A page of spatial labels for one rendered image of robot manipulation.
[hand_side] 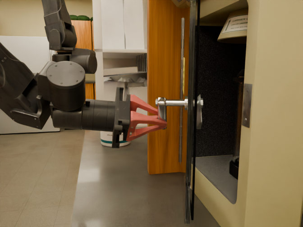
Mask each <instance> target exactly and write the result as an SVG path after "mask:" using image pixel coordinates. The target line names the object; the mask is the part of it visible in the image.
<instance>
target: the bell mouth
mask: <svg viewBox="0 0 303 227"><path fill-rule="evenodd" d="M247 28H248V8H244V9H239V10H236V11H233V12H231V13H230V14H229V16H228V18H227V20H226V22H225V24H224V26H223V28H222V31H221V33H220V35H219V37H218V39H217V41H218V42H222V43H232V44H246V43H247Z"/></svg>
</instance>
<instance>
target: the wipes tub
mask: <svg viewBox="0 0 303 227"><path fill-rule="evenodd" d="M112 135H113V132H105V131H101V144H102V145H104V146H108V147H112ZM119 141H120V145H119V146H120V147H121V146H126V145H129V144H130V143H131V141H123V133H122V134H121V135H119Z"/></svg>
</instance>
